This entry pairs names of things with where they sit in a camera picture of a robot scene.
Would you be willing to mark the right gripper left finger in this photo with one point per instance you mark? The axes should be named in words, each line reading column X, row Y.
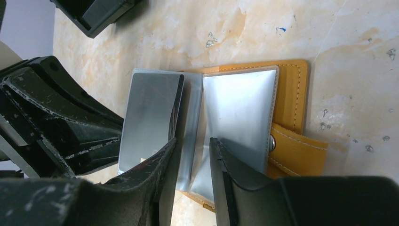
column 142, row 196

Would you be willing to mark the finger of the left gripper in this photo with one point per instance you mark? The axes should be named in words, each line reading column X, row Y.
column 48, row 136
column 54, row 74

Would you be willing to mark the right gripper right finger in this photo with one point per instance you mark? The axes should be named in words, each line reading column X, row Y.
column 246, row 197

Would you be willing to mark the yellow leather card holder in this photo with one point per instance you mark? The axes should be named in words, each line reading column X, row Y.
column 258, row 111

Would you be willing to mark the grey credit card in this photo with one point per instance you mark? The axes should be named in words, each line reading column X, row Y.
column 151, row 116

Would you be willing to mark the black plastic card bin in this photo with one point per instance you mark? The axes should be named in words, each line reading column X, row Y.
column 93, row 16

